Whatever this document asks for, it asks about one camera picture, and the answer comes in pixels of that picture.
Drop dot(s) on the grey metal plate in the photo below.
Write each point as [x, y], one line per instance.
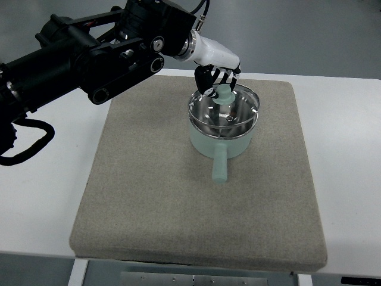
[167, 279]

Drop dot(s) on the beige fabric mat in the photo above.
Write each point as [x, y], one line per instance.
[150, 196]

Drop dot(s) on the glass lid green knob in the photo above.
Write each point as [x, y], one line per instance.
[233, 114]

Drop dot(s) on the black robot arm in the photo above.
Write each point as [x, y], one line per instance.
[103, 55]

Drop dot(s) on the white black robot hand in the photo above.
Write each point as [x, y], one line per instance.
[213, 58]

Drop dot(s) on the mint green saucepan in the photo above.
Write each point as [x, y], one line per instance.
[220, 149]

